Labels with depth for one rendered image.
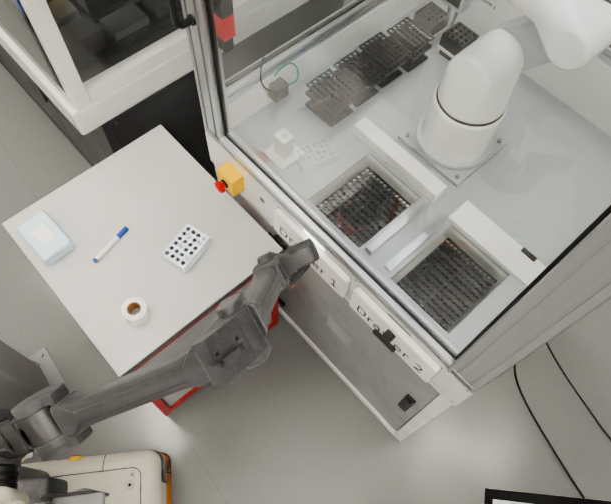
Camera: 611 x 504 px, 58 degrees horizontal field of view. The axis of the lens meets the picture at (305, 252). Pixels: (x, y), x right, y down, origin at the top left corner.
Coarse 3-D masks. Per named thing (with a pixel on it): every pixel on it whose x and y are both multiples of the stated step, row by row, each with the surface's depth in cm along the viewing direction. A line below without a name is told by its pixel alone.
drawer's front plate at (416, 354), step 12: (360, 288) 143; (360, 300) 144; (372, 300) 142; (360, 312) 149; (372, 312) 142; (384, 312) 141; (372, 324) 148; (384, 324) 141; (396, 324) 139; (396, 336) 140; (408, 336) 138; (396, 348) 145; (408, 348) 139; (420, 348) 137; (408, 360) 144; (420, 360) 137; (432, 360) 136; (420, 372) 142; (432, 372) 136
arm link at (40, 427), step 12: (48, 408) 93; (12, 420) 95; (24, 420) 92; (36, 420) 92; (48, 420) 93; (12, 432) 93; (24, 432) 93; (36, 432) 92; (48, 432) 92; (60, 432) 93; (12, 444) 94; (24, 444) 93; (36, 444) 93
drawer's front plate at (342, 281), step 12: (276, 216) 154; (276, 228) 160; (288, 228) 152; (288, 240) 159; (300, 240) 151; (312, 264) 155; (324, 264) 148; (336, 264) 146; (324, 276) 154; (336, 276) 147; (348, 276) 145; (336, 288) 152
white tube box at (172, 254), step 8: (184, 232) 164; (192, 232) 165; (200, 232) 163; (176, 240) 162; (184, 240) 162; (192, 240) 163; (208, 240) 163; (168, 248) 161; (176, 248) 161; (184, 248) 161; (192, 248) 161; (200, 248) 161; (168, 256) 160; (176, 256) 160; (192, 256) 160; (176, 264) 158; (184, 264) 159; (192, 264) 162; (184, 272) 160
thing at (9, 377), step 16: (0, 352) 182; (16, 352) 201; (48, 352) 226; (0, 368) 171; (16, 368) 188; (32, 368) 209; (48, 368) 222; (0, 384) 175; (16, 384) 182; (32, 384) 195; (48, 384) 217; (0, 400) 183; (16, 400) 190
